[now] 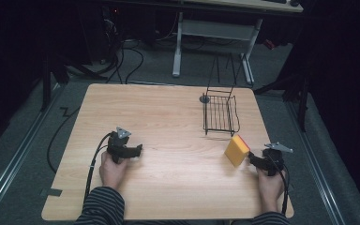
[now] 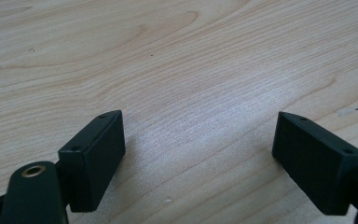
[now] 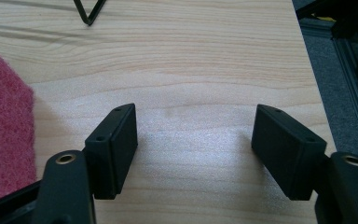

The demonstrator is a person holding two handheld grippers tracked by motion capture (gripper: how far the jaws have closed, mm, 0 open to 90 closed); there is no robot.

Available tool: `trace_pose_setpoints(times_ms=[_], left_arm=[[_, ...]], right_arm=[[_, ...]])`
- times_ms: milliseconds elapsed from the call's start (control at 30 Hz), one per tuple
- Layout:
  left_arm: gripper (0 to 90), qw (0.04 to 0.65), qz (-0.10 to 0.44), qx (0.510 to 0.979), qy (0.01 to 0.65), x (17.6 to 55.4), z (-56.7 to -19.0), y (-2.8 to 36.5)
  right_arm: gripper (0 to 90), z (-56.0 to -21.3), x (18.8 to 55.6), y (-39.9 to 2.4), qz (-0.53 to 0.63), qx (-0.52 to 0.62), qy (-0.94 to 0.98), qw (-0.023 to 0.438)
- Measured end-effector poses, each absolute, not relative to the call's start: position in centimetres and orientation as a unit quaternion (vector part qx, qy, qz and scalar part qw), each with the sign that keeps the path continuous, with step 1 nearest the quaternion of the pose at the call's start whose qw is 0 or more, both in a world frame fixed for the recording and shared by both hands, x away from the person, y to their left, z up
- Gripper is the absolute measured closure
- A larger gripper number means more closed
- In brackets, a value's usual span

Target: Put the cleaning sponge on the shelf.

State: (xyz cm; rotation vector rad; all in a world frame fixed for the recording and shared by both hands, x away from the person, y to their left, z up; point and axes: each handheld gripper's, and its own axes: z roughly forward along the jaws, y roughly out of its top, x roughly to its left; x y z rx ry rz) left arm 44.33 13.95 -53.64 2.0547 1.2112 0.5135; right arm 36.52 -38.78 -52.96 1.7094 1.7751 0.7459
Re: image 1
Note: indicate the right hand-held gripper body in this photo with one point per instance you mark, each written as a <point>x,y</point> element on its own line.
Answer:
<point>273,157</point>

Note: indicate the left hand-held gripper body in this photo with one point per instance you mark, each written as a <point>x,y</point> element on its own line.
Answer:
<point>117,145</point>

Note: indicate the yellow sponge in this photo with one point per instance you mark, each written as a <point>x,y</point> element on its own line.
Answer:
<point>236,150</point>

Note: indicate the person's left hand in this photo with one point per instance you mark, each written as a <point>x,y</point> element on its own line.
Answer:
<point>112,172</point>

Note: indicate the person's right hand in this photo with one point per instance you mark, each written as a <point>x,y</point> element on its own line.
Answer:
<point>270,189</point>

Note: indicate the person's right striped sleeve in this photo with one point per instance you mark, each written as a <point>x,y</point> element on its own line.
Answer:
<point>270,218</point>

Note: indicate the person's striped sleeve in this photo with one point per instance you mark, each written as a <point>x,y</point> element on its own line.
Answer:
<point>101,206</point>
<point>270,218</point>

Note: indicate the person's left striped sleeve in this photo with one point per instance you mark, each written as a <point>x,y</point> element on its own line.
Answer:
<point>101,206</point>

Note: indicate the black metal stand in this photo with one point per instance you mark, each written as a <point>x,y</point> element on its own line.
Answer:
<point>296,93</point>
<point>48,78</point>

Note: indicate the grey tape patch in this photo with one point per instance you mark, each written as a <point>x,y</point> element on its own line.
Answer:
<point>52,192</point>

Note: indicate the white metal desk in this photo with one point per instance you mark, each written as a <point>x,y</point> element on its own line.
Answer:
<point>218,34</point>

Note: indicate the grey floor rail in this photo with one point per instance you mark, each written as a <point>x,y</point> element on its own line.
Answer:
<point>12,156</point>
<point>317,168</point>

